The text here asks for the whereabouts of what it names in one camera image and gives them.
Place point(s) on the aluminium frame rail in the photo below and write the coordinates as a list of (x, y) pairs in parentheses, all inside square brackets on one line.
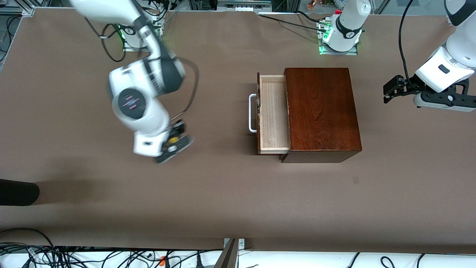
[(15, 10)]

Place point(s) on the dark brown wooden cabinet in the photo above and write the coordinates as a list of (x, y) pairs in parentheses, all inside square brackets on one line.
[(323, 111)]

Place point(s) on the silver corner bracket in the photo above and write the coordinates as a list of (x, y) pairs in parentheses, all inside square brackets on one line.
[(241, 244)]

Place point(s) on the wooden drawer with dark front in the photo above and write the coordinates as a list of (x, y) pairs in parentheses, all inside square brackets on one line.
[(273, 111)]

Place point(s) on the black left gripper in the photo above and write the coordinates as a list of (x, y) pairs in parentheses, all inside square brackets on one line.
[(406, 88)]

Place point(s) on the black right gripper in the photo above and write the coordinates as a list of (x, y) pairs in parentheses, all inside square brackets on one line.
[(178, 129)]

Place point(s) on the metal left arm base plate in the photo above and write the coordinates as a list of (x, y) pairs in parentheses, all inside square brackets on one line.
[(353, 52)]

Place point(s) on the black rounded object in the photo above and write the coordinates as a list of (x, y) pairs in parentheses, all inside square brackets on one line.
[(18, 191)]

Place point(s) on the yellow block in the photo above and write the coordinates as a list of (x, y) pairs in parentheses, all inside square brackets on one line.
[(173, 140)]

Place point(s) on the dark aluminium profile beam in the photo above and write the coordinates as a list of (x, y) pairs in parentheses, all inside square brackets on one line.
[(227, 258)]

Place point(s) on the white power strip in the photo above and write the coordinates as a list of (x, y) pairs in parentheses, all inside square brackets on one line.
[(243, 8)]

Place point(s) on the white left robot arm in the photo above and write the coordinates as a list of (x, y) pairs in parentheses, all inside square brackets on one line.
[(446, 67)]

